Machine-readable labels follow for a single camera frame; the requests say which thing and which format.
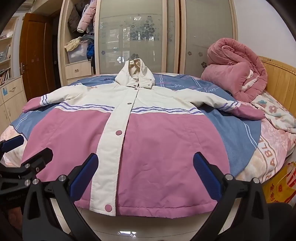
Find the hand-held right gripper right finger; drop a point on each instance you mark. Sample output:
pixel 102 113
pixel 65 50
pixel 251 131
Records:
pixel 205 176

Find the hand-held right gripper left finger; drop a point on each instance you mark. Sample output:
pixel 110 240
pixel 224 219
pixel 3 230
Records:
pixel 84 176

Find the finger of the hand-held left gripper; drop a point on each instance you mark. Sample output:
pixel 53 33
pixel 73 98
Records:
pixel 12 141
pixel 39 158

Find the pink and white hooded jacket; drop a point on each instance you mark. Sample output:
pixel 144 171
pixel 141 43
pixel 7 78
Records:
pixel 150 150

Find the grey clothes pile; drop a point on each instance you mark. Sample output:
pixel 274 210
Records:
pixel 87 38

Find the beige bookshelf cabinet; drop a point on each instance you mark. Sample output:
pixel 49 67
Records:
pixel 11 102

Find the blue striped blanket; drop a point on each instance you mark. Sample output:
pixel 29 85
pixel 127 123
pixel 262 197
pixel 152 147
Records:
pixel 238 143

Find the blue sticker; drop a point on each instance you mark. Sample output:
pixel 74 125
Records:
pixel 4 91

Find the row of books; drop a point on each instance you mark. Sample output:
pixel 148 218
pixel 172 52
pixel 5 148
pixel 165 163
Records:
pixel 4 75

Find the pink lettered bed sheet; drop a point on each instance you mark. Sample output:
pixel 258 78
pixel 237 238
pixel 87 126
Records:
pixel 275 148

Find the yellow and red box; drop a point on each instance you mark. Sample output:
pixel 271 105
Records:
pixel 282 185

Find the brown wooden door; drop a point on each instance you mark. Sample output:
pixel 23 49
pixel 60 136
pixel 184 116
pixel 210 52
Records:
pixel 37 58

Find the floral quilt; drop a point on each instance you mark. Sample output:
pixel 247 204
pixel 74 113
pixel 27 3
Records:
pixel 277 113

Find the beige wardrobe drawer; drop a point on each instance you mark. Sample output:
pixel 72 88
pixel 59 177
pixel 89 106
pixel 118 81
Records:
pixel 78 69

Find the clear storage box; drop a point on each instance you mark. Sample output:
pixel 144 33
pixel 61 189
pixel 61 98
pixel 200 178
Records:
pixel 77 54

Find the pink rolled quilt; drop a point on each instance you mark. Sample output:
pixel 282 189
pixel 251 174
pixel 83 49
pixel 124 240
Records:
pixel 231 69

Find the cream crumpled cloth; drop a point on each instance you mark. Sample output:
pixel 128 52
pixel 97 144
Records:
pixel 72 44

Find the blue cloth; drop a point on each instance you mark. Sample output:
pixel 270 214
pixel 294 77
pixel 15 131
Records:
pixel 90 52

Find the wooden headboard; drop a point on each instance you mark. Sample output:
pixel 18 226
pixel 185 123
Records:
pixel 282 78

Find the frosted floral sliding door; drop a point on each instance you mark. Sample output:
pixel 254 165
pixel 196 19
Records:
pixel 205 34
pixel 129 51

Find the dark brown jacket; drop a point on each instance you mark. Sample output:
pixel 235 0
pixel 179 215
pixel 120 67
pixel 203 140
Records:
pixel 74 20

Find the pink puffer jacket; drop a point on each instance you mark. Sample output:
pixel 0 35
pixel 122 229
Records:
pixel 86 18

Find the beige wardrobe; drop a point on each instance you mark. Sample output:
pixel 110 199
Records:
pixel 172 34

